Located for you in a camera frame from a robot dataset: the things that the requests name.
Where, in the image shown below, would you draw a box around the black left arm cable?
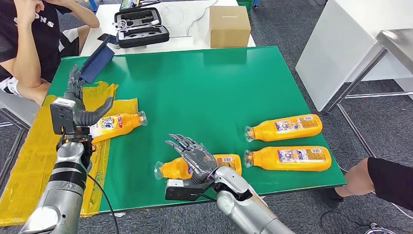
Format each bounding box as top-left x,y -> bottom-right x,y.
87,174 -> 120,234

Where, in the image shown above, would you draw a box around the green crate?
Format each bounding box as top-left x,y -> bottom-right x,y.
237,0 -> 254,15

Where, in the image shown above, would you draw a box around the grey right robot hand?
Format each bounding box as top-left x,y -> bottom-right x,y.
164,134 -> 219,185

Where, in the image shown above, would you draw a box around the grey floor cable bundle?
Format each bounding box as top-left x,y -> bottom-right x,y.
364,223 -> 397,234

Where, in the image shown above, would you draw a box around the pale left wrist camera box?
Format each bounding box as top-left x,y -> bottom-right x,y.
50,97 -> 78,136

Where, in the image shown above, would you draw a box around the steel frame table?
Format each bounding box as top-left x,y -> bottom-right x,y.
324,28 -> 413,159

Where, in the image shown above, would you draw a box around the white floor cable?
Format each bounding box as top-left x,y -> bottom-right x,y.
389,201 -> 413,220

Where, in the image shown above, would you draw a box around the grey metal stool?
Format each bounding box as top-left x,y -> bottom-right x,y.
0,92 -> 39,188

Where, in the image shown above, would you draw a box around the yellow taped sheet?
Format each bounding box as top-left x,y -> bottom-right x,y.
0,80 -> 139,227

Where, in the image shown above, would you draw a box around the large white panel table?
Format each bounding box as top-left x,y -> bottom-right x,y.
295,0 -> 413,112

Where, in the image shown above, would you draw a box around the thin white table cable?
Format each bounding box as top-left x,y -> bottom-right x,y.
186,0 -> 220,37

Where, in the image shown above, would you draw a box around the black floor cable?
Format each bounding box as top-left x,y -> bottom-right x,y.
319,210 -> 372,234

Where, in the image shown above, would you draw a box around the dark blue folding case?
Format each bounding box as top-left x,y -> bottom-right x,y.
79,35 -> 116,84

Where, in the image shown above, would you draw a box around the green screen device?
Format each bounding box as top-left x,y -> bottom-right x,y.
118,0 -> 140,10

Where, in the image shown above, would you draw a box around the orange detergent bottle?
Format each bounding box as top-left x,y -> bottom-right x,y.
244,114 -> 323,143
243,146 -> 332,172
153,154 -> 242,180
90,111 -> 149,143

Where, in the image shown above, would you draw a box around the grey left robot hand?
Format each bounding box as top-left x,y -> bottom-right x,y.
64,64 -> 115,127

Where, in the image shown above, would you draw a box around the person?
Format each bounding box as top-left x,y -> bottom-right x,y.
319,157 -> 413,212
0,0 -> 101,107

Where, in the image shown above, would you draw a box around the dark phone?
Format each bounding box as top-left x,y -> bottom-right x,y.
97,33 -> 119,45

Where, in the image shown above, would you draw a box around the brown cardboard box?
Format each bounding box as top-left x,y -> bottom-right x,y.
209,5 -> 252,49

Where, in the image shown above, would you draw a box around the open black hard case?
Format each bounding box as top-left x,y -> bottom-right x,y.
113,7 -> 170,49

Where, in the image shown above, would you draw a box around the person's right hand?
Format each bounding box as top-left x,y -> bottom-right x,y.
19,0 -> 46,25

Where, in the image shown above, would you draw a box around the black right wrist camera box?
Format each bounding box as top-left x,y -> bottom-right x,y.
164,179 -> 215,201

